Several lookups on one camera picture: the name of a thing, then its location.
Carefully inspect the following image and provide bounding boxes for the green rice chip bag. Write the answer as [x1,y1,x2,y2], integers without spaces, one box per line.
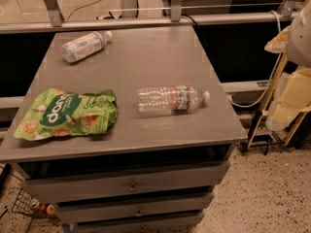
[14,88,118,141]

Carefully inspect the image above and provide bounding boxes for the yellow frame stand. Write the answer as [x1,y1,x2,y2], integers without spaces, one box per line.
[241,53,311,153]

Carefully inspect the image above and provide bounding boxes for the white cable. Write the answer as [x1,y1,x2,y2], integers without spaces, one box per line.
[227,10,284,109]

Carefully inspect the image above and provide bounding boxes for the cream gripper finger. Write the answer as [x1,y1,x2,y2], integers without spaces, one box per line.
[264,26,290,53]
[265,67,311,131]

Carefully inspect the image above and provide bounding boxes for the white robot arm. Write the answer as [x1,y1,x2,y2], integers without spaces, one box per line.
[264,2,311,131]

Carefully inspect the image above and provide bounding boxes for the black cable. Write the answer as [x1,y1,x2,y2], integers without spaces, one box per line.
[181,14,212,50]

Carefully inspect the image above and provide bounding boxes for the wire basket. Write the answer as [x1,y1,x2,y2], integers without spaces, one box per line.
[12,189,40,216]

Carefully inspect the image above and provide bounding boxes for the metal guard rail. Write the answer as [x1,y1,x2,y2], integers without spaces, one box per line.
[0,0,306,34]

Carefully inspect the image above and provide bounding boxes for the clear water bottle red label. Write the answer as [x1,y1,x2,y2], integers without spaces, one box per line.
[137,85,210,117]

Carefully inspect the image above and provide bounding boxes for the grey drawer cabinet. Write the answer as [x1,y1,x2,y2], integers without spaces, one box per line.
[0,27,246,233]

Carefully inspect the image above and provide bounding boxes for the blue label plastic bottle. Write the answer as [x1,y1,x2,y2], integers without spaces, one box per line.
[61,31,113,63]

